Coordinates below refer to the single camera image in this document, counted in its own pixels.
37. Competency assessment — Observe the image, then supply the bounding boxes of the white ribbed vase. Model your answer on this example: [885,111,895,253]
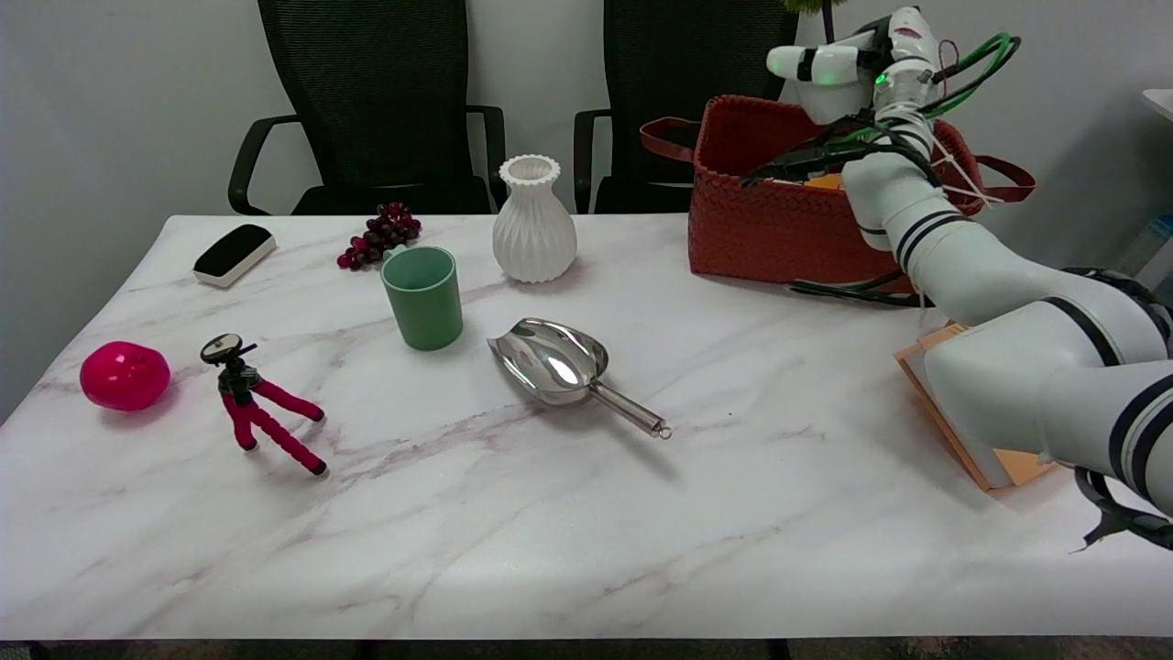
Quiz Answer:
[492,154,579,284]

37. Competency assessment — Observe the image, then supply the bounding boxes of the black sleeved cable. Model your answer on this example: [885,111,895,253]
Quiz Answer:
[1070,466,1173,552]

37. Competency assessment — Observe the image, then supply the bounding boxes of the red flexible mini tripod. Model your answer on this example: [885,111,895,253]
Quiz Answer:
[200,333,329,478]

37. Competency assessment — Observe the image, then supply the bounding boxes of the pink ball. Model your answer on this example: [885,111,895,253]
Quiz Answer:
[79,340,172,412]

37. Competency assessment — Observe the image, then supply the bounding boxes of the black mesh office chair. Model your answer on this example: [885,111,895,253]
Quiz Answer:
[574,0,803,215]
[227,0,508,217]

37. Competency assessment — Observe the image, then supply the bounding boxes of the green ball potted plant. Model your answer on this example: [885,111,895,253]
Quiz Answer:
[779,0,876,127]

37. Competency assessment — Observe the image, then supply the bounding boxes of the green plastic cup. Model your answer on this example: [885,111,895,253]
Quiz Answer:
[380,245,465,352]

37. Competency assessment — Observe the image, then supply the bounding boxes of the red woven basket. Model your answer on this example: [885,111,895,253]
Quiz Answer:
[640,94,1036,296]

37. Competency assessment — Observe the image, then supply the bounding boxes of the silver metal scoop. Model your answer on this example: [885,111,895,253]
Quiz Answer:
[487,317,674,440]

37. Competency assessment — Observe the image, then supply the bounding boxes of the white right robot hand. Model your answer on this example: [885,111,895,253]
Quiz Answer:
[767,7,941,87]

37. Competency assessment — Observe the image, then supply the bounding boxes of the black white board eraser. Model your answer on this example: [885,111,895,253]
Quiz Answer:
[192,224,278,289]

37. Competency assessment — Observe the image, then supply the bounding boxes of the purple grape bunch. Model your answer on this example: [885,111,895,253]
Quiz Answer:
[336,202,423,271]

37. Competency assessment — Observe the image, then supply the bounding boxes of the orange pineapple book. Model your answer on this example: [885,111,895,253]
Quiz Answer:
[894,321,1059,496]

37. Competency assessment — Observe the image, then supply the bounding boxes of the green black cable bundle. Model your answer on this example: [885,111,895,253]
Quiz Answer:
[742,32,1023,308]

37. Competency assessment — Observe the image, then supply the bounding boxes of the translucent blue storage bin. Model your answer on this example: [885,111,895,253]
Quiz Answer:
[1123,215,1173,308]

